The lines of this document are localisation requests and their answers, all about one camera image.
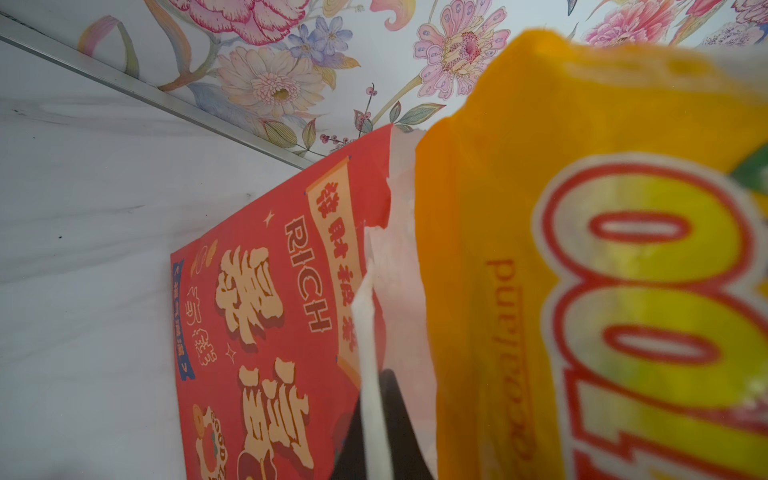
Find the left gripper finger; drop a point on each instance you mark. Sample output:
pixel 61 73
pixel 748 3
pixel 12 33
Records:
pixel 380 442

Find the red paper bag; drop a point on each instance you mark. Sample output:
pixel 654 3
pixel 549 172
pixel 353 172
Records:
pixel 267 351

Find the yellow orange snack packet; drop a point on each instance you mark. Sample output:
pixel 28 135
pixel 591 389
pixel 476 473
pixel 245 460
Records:
pixel 592 236

